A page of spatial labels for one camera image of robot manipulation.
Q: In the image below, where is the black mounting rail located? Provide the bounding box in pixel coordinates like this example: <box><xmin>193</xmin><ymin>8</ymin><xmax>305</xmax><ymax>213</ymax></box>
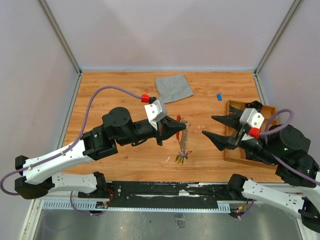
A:
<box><xmin>77</xmin><ymin>180</ymin><xmax>253</xmax><ymax>210</ymax></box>

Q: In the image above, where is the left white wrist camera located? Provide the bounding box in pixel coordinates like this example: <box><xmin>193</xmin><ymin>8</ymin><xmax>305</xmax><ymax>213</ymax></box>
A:
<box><xmin>144</xmin><ymin>99</ymin><xmax>168</xmax><ymax>131</ymax></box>

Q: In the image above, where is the grey cloth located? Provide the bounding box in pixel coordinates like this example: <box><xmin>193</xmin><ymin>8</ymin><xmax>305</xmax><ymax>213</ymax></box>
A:
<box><xmin>155</xmin><ymin>73</ymin><xmax>194</xmax><ymax>104</ymax></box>

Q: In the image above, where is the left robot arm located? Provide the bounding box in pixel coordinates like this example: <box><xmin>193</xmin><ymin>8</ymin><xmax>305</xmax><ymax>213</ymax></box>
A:
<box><xmin>14</xmin><ymin>104</ymin><xmax>187</xmax><ymax>200</ymax></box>

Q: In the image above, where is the blue key tag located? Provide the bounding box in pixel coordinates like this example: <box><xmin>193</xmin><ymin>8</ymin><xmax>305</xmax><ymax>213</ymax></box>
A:
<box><xmin>216</xmin><ymin>93</ymin><xmax>222</xmax><ymax>101</ymax></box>

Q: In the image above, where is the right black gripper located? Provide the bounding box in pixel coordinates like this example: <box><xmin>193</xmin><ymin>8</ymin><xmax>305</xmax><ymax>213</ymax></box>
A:
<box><xmin>201</xmin><ymin>109</ymin><xmax>280</xmax><ymax>165</ymax></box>

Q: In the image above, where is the wooden compartment tray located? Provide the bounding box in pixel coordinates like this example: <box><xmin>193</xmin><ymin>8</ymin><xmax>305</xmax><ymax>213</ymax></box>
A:
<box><xmin>223</xmin><ymin>100</ymin><xmax>277</xmax><ymax>169</ymax></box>

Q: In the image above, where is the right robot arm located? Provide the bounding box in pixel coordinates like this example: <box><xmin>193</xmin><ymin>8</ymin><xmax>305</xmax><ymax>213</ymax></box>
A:
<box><xmin>202</xmin><ymin>108</ymin><xmax>320</xmax><ymax>233</ymax></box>

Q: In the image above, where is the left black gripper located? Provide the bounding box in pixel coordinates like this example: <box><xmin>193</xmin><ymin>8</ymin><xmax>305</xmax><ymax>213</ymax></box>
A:
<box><xmin>117</xmin><ymin>115</ymin><xmax>187</xmax><ymax>146</ymax></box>

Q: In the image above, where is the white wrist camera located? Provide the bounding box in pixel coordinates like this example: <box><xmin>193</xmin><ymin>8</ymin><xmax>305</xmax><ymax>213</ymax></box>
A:
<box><xmin>144</xmin><ymin>99</ymin><xmax>168</xmax><ymax>131</ymax></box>
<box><xmin>239</xmin><ymin>108</ymin><xmax>265</xmax><ymax>132</ymax></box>

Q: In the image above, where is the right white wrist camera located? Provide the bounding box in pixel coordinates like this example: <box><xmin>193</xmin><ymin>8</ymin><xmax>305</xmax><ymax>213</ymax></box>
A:
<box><xmin>239</xmin><ymin>108</ymin><xmax>265</xmax><ymax>132</ymax></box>

